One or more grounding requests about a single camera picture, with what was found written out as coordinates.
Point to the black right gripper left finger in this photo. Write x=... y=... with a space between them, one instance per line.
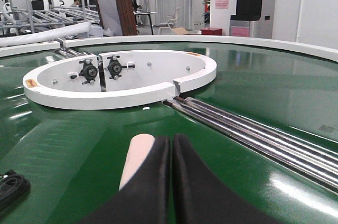
x=144 y=198

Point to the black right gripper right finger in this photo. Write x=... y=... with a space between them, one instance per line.
x=200 y=197

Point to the pink hand brush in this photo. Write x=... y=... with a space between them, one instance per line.
x=139 y=148

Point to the chrome conveyor rollers right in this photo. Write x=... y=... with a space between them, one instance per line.
x=303 y=157

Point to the chrome conveyor rollers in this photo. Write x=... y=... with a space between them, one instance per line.
x=303 y=157
x=63 y=53

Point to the chrome conveyor rollers rear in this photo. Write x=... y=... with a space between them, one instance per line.
x=63 y=53

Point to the white outer conveyor rim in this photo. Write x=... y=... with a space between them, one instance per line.
x=307 y=49

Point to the right black bearing block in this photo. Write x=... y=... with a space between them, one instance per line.
x=115 y=68

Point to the black bearing block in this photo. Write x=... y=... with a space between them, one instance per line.
x=89 y=72
x=115 y=68

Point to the left black bearing block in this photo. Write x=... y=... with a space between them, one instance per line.
x=89 y=72

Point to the orange warning label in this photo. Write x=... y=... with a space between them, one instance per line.
x=31 y=83

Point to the red box on floor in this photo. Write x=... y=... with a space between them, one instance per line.
x=211 y=31

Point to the cardboard box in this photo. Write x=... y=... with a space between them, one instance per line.
x=183 y=31

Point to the white chair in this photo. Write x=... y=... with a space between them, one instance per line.
x=170 y=23

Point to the white foam roll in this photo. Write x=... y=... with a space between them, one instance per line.
x=46 y=35

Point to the white outer rim left segment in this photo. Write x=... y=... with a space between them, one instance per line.
x=27 y=48

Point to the seated person in background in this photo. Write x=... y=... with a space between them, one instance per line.
x=76 y=3

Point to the black and grey kiosk machine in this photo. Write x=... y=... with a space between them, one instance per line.
x=253 y=18

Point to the brown wooden pillar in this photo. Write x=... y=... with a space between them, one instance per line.
x=126 y=17

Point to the metal roller rack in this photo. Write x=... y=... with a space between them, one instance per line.
x=32 y=16

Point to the pink wall notice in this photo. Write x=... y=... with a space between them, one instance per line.
x=221 y=4

